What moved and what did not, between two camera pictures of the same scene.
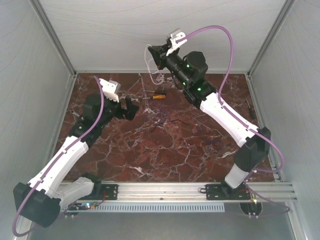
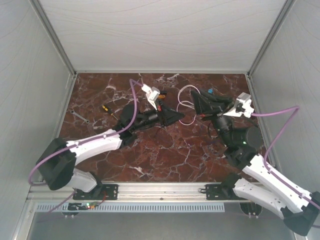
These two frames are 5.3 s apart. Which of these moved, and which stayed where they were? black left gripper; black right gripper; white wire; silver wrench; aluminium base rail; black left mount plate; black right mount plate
Moved: black left gripper; white wire; black right gripper
Stayed: black left mount plate; aluminium base rail; silver wrench; black right mount plate
